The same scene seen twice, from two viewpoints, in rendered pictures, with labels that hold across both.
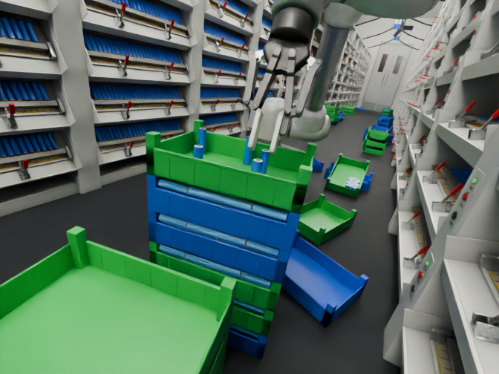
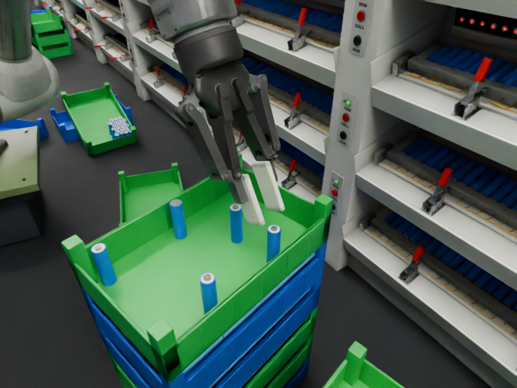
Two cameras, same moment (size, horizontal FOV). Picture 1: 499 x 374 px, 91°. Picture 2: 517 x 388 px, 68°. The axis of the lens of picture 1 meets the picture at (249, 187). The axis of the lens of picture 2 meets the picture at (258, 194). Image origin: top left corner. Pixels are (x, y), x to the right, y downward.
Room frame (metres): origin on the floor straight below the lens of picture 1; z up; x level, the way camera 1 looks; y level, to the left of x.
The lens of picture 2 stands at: (0.24, 0.33, 0.81)
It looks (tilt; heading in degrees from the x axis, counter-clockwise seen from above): 37 degrees down; 300
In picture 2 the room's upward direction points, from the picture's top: straight up
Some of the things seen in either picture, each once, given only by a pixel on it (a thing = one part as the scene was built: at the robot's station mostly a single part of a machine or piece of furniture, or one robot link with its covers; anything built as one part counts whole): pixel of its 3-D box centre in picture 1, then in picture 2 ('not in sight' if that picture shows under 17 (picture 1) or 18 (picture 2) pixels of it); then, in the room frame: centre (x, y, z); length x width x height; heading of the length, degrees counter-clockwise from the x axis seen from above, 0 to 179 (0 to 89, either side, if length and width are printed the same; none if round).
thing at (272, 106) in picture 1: (273, 118); not in sight; (1.41, -0.07, 0.39); 0.18 x 0.16 x 0.22; 86
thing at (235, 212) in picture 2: (263, 164); (236, 223); (0.48, -0.02, 0.44); 0.02 x 0.02 x 0.06
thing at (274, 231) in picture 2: (255, 176); (273, 245); (0.41, -0.01, 0.44); 0.02 x 0.02 x 0.06
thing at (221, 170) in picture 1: (238, 157); (208, 240); (0.49, 0.03, 0.44); 0.30 x 0.20 x 0.08; 77
